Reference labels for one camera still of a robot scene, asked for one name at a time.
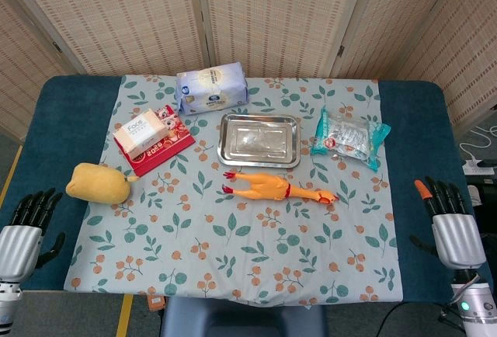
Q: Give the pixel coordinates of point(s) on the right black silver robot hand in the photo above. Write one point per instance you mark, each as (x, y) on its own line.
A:
(458, 240)

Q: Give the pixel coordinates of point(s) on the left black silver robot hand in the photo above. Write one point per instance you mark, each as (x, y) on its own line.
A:
(19, 249)

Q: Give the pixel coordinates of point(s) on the yellow plush pear toy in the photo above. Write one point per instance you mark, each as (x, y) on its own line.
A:
(97, 183)

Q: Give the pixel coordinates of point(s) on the orange rubber chicken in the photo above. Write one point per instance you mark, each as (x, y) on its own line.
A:
(268, 187)

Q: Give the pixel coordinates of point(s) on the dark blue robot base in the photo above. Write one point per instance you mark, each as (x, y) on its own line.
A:
(240, 319)

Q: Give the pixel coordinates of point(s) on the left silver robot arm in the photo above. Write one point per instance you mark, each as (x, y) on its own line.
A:
(7, 306)

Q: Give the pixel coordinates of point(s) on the metal tray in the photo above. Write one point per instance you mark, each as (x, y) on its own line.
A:
(258, 141)

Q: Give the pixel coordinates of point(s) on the black equipment case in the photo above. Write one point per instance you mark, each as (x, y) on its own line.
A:
(485, 197)

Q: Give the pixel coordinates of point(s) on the white power strip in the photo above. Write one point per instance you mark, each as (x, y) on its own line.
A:
(475, 167)

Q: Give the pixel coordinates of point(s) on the teal padded table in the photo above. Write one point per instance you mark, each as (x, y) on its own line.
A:
(419, 127)

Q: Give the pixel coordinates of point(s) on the small orange box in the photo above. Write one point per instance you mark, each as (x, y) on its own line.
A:
(156, 303)

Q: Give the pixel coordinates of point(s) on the teal snack bag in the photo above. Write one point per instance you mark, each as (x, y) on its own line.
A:
(347, 137)

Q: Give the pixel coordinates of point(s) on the peach Face tissue pack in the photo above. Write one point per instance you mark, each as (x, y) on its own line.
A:
(141, 133)

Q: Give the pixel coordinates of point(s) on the red box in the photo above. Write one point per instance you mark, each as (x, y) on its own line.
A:
(171, 146)

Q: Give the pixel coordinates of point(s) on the floral tablecloth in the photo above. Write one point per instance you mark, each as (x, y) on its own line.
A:
(233, 244)

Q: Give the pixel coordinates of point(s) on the lavender tissue pack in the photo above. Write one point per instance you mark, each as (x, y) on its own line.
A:
(211, 88)

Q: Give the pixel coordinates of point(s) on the woven folding screen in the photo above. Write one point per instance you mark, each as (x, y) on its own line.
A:
(136, 14)

